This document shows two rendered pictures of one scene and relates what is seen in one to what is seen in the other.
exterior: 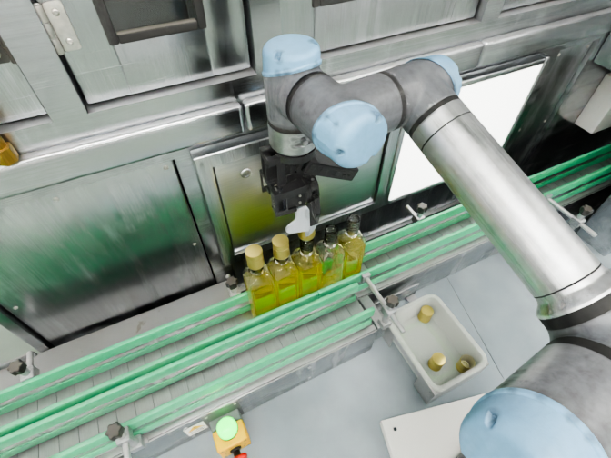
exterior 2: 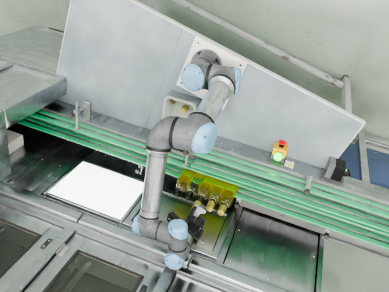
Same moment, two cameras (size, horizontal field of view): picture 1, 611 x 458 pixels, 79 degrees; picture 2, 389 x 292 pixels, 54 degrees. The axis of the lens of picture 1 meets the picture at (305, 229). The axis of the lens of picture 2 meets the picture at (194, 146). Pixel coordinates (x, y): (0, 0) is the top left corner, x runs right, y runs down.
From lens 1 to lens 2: 1.07 m
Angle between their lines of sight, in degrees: 7
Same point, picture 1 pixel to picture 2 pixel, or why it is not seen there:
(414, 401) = not seen: hidden behind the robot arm
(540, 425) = (198, 149)
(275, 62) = (181, 262)
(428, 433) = not seen: hidden behind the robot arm
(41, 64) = not seen: outside the picture
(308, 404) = (245, 134)
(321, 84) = (175, 247)
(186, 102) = (205, 276)
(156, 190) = (236, 258)
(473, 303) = (145, 110)
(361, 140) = (179, 226)
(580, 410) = (189, 145)
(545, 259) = (161, 166)
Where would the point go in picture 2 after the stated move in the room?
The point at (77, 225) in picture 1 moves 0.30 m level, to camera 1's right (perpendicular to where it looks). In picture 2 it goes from (270, 266) to (219, 226)
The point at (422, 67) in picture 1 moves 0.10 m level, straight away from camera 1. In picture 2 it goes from (144, 231) to (127, 238)
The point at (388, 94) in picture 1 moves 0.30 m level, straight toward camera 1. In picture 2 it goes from (161, 231) to (221, 201)
